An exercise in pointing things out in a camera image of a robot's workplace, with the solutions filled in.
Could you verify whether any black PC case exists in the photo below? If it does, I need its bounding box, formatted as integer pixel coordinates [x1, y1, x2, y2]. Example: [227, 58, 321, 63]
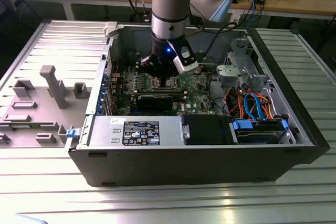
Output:
[64, 20, 331, 188]

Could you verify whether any blue flat wire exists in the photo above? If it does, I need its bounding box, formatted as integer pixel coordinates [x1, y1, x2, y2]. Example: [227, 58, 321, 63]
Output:
[243, 91, 268, 122]

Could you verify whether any black plastic cover box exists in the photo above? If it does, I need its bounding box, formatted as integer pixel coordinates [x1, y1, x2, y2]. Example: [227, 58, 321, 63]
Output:
[181, 115, 233, 146]

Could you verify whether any metal socket cover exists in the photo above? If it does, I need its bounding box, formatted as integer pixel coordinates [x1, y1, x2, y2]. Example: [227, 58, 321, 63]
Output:
[150, 76, 181, 90]

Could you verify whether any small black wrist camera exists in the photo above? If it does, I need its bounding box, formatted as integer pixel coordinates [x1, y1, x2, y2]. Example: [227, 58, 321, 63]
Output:
[140, 55, 152, 68]

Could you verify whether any black camera cable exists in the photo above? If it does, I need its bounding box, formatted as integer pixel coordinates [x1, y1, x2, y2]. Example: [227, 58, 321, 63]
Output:
[201, 22, 238, 61]

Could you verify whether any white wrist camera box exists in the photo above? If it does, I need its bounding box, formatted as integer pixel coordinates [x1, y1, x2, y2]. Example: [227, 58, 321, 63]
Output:
[172, 47, 200, 74]

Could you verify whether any hard disk blue carrier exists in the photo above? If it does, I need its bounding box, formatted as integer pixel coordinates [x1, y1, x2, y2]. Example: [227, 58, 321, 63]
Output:
[230, 119, 289, 145]

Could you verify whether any pale grey case latch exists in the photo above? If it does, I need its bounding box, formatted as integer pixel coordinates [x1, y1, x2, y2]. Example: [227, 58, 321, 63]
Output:
[103, 21, 118, 39]

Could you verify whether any green motherboard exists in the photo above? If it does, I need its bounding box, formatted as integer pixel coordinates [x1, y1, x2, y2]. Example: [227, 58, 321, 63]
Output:
[110, 62, 218, 116]

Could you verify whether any grey parts rack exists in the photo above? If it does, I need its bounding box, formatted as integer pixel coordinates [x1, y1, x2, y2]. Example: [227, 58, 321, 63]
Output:
[0, 65, 92, 149]

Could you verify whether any black graphics card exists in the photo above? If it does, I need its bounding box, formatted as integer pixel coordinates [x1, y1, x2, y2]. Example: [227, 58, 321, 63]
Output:
[136, 93, 174, 112]

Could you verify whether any grey metal drive cage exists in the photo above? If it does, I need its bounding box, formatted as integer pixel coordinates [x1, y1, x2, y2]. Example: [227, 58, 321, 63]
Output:
[215, 37, 276, 96]

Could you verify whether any silver power supply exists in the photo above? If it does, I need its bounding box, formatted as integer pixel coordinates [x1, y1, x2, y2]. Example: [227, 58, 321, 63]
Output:
[88, 115, 184, 147]

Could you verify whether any orange wire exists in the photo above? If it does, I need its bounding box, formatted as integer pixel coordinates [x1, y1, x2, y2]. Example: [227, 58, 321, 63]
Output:
[225, 89, 275, 120]

